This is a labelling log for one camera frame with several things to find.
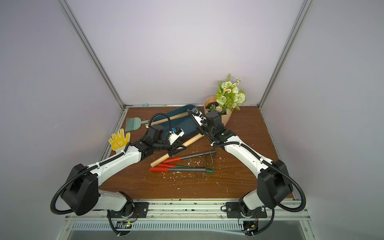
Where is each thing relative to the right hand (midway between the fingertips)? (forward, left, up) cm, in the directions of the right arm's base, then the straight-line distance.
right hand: (198, 116), depth 80 cm
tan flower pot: (+17, -8, -8) cm, 21 cm away
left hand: (-14, +6, -9) cm, 18 cm away
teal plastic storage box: (+16, +10, -29) cm, 34 cm away
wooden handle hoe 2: (-9, 0, -7) cm, 12 cm away
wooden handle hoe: (+12, +23, -18) cm, 32 cm away
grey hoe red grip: (-15, +12, -23) cm, 30 cm away
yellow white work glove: (-3, +56, -25) cm, 61 cm away
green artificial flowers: (+15, -18, +2) cm, 23 cm away
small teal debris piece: (+36, +47, -27) cm, 65 cm away
